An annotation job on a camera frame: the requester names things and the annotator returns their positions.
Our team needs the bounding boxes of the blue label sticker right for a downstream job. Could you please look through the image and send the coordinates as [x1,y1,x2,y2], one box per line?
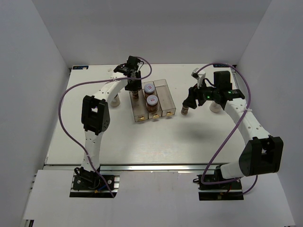
[213,63,229,68]

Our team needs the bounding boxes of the white salt shaker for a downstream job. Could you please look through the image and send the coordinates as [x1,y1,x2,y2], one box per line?
[209,101,222,113]
[110,94,120,107]

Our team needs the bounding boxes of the blue label sticker left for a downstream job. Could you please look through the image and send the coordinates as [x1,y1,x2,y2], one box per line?
[72,65,89,70]

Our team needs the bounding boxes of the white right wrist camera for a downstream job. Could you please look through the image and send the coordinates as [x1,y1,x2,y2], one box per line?
[191,68,206,88]

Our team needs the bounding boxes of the aluminium table edge rail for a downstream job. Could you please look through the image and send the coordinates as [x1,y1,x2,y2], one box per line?
[44,163,237,172]

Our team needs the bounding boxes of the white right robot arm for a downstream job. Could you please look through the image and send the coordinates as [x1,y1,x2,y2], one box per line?
[182,69,284,189]

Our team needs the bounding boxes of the brown jar white lid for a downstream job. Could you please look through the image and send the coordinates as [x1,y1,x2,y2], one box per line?
[143,83,155,98]
[146,95,158,113]

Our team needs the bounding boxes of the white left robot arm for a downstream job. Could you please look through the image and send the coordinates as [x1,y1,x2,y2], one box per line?
[75,56,141,189]

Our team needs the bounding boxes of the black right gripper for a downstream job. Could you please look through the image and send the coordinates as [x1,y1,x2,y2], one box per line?
[182,79,219,109]

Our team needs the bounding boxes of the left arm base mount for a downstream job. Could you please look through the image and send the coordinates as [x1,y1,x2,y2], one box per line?
[69,167,120,199]

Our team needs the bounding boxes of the middle clear organizer bin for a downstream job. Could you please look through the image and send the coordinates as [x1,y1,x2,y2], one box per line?
[142,81,161,119]

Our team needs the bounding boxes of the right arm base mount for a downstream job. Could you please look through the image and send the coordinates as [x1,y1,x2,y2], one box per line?
[193,175,244,201]

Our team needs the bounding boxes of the left clear organizer bin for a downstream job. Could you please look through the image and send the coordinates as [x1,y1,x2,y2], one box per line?
[129,89,148,122]

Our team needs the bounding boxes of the brown jar white lid front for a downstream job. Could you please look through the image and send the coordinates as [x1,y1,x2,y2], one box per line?
[146,95,158,113]

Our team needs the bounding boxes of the small black-cap spice bottle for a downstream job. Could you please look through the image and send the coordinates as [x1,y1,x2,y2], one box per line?
[181,106,189,115]

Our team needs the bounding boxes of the blue label sticker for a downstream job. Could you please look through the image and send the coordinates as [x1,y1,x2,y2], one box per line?
[72,65,89,70]
[213,63,229,68]

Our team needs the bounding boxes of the clear organizer bin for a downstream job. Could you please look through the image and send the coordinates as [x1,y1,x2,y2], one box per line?
[129,89,148,122]
[142,81,161,119]
[154,79,176,117]

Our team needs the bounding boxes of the right clear organizer bin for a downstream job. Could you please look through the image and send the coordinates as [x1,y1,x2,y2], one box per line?
[154,79,176,117]

